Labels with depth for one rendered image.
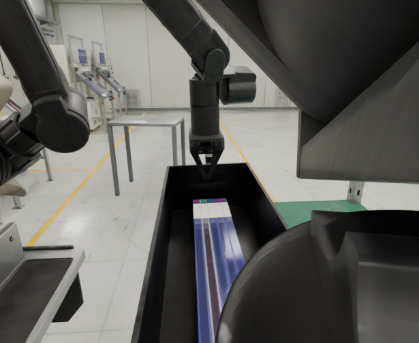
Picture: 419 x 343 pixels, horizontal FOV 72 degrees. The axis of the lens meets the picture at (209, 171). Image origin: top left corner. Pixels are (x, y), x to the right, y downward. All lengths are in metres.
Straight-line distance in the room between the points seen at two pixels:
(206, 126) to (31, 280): 0.37
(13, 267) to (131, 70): 9.13
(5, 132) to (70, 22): 9.47
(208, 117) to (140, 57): 8.97
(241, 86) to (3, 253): 0.47
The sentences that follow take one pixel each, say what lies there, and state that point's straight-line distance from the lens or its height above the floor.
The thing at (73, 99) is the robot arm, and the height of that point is 1.27.
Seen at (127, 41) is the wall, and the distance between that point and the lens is 9.57.
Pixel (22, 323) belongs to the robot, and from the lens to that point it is 0.44.
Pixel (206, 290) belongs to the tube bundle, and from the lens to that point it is 0.39.
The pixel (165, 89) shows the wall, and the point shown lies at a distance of 9.44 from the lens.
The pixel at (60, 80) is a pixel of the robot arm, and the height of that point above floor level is 1.30.
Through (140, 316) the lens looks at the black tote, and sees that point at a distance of 0.27.
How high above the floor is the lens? 1.32
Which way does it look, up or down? 20 degrees down
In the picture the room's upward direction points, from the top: straight up
